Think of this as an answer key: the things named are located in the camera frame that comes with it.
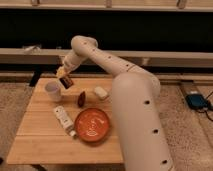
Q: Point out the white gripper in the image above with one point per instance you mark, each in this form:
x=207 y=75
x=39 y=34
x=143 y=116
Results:
x=61 y=72

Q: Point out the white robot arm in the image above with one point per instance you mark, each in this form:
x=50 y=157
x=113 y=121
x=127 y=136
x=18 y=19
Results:
x=133 y=93

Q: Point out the small red-brown object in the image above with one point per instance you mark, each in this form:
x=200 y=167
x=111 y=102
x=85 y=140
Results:
x=81 y=99

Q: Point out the white soap bar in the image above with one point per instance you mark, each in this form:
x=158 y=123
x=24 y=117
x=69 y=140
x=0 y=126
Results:
x=101 y=93

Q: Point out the white bottle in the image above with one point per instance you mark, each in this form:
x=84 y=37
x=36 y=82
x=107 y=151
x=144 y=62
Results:
x=65 y=121

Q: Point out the wooden table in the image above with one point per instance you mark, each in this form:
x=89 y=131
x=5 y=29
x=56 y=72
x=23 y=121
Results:
x=40 y=138

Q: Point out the orange bowl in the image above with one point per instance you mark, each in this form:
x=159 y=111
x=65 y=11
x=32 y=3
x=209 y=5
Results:
x=92 y=125

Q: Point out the blue device on floor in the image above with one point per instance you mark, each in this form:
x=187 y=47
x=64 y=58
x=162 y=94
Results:
x=196 y=101

